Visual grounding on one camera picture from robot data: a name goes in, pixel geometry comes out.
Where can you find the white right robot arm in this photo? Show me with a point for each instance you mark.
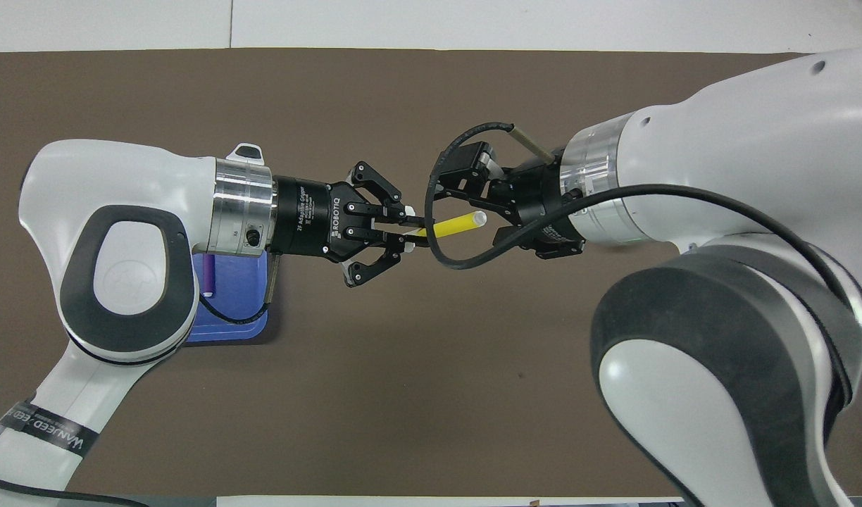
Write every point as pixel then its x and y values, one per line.
pixel 720 352

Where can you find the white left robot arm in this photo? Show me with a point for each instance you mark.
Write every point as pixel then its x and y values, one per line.
pixel 121 204

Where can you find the brown table mat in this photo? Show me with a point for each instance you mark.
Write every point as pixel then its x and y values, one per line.
pixel 403 387

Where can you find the purple marker pen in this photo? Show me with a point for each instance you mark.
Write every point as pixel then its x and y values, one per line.
pixel 208 274

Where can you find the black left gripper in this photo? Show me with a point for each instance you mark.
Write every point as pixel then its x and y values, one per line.
pixel 311 218

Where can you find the yellow marker pen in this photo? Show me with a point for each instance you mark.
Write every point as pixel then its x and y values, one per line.
pixel 456 225

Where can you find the blue plastic tray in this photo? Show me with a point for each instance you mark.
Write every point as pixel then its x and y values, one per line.
pixel 234 310

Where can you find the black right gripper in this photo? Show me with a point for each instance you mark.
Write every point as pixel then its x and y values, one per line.
pixel 536 201

